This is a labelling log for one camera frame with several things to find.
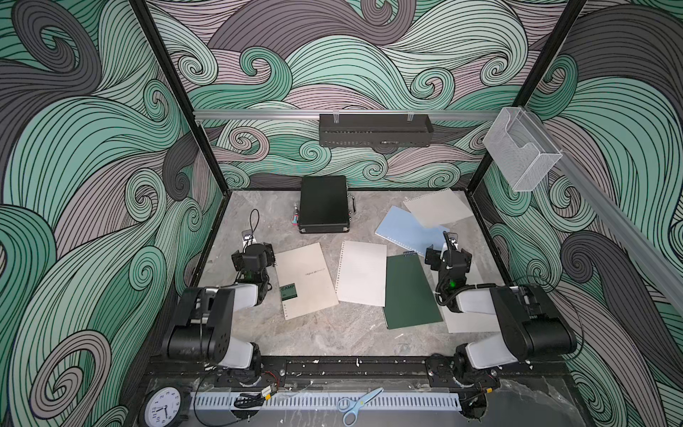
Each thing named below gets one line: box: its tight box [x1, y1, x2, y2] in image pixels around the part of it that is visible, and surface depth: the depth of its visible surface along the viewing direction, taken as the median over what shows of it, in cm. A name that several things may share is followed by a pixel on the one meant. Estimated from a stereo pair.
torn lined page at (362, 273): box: [335, 240, 387, 307], surface depth 97 cm
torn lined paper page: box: [402, 187, 475, 229], surface depth 117 cm
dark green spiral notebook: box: [384, 250, 443, 331], surface depth 94 cm
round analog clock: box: [139, 386, 183, 427], surface depth 67 cm
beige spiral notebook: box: [273, 241, 339, 322], surface depth 92 cm
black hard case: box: [298, 175, 350, 234], surface depth 116 cm
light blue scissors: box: [337, 386, 385, 427], surface depth 70 cm
